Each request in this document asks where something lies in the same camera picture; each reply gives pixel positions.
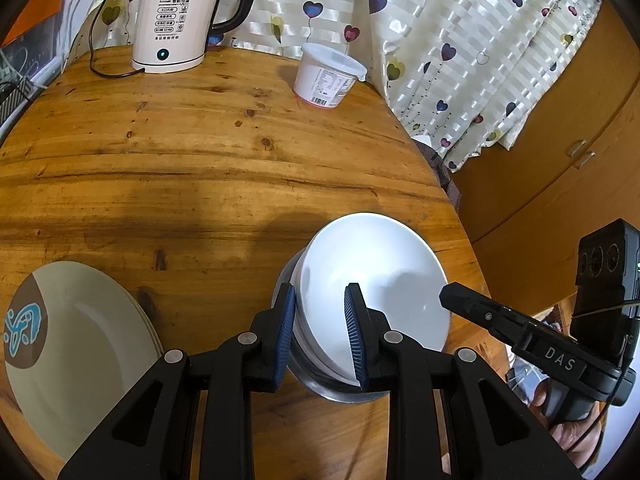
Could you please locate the beige plate with brown print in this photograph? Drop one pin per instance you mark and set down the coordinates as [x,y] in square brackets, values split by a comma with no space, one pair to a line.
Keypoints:
[85,340]

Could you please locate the wooden cabinet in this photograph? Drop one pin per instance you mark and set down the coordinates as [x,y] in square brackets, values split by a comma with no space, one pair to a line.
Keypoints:
[525,200]

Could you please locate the person's right hand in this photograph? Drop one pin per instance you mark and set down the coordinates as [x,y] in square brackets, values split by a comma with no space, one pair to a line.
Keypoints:
[570,432]

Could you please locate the plain beige plate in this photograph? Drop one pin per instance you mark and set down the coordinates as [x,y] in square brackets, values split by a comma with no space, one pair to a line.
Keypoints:
[156,345]

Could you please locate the heart print curtain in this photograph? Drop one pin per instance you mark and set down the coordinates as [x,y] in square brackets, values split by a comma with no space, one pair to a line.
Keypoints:
[450,20]

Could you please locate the clear plastic box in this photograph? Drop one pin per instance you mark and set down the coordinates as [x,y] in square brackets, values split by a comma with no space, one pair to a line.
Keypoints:
[30,55]

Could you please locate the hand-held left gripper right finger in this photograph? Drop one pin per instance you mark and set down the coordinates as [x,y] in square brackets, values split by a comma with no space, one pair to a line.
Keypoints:
[355,337]

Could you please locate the white bowl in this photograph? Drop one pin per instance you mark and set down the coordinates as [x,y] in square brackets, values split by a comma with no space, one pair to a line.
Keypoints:
[320,360]
[380,260]

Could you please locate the dark patterned cloth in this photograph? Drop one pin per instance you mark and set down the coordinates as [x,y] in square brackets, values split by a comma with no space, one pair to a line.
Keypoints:
[442,170]

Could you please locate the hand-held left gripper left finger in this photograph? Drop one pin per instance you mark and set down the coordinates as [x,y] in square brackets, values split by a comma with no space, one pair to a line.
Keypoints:
[285,332]

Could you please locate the white plastic tub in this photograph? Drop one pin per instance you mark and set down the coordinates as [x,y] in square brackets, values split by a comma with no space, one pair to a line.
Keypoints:
[325,80]

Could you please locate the steel bowl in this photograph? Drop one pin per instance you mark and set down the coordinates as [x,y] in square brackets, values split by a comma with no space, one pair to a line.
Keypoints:
[325,392]

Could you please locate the white electric kettle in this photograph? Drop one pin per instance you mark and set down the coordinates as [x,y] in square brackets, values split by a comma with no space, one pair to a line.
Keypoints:
[170,25]

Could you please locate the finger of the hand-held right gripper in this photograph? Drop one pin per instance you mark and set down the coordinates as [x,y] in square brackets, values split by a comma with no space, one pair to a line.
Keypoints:
[480,312]

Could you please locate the striped box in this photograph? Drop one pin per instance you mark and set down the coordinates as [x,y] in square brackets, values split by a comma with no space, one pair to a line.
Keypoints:
[12,102]

